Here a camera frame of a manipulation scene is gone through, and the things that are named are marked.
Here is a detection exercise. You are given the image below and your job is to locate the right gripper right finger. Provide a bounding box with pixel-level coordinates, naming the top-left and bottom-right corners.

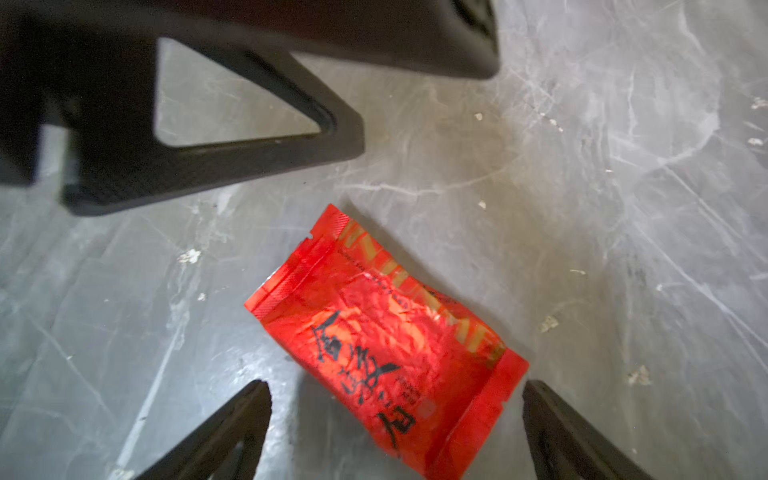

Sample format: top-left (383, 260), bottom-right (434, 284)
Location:
top-left (523, 380), bottom-right (652, 480)

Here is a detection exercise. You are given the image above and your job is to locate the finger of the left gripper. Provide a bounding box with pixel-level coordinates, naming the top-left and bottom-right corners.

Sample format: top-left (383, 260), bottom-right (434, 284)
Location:
top-left (40, 26), bottom-right (365, 216)
top-left (1, 1), bottom-right (501, 80)

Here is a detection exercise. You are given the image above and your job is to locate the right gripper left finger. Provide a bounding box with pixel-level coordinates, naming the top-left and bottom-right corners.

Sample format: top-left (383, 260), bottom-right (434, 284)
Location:
top-left (138, 380), bottom-right (272, 479)

